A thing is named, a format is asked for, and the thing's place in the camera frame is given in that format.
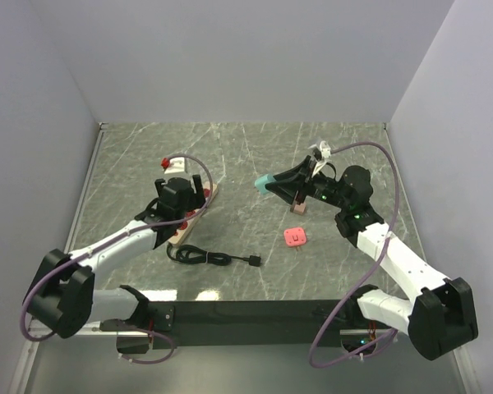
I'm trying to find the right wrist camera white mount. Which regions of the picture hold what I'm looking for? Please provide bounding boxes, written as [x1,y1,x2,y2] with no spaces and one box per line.
[309,140,331,176]

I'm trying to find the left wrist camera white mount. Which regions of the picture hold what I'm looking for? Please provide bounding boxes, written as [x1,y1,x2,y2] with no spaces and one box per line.
[160,157,187,174]

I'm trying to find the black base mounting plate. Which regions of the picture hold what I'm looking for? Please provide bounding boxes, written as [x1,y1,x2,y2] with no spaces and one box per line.
[114,299,395,355]

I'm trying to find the aluminium extrusion rail front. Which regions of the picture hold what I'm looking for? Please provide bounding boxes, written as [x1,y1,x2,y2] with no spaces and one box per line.
[28,315,399,340]

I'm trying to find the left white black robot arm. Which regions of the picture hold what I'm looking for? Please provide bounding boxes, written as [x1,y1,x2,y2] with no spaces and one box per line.
[21,175,213,339]

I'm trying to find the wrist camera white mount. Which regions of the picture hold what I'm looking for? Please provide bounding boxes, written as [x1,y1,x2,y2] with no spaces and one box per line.
[309,140,331,176]
[160,157,187,174]

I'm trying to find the beige power strip red sockets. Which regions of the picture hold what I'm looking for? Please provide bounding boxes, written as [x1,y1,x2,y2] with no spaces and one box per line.
[168,181,219,247]

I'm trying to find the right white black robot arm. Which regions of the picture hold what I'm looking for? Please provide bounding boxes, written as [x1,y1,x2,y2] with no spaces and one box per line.
[265,157,478,360]

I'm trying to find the teal plug adapter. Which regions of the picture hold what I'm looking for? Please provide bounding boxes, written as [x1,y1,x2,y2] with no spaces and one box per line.
[254,174,275,195]

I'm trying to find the pink square plug adapter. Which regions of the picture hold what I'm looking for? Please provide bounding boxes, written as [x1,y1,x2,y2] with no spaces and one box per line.
[283,227,307,248]

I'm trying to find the dusty pink plug adapter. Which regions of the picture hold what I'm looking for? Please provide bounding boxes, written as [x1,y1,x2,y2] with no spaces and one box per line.
[290,202,306,215]

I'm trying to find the black power strip cord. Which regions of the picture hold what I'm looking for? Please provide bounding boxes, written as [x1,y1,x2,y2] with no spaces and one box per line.
[166,244,262,268]

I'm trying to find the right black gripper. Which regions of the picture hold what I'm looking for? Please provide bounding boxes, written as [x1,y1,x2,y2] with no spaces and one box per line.
[266,155,349,210]

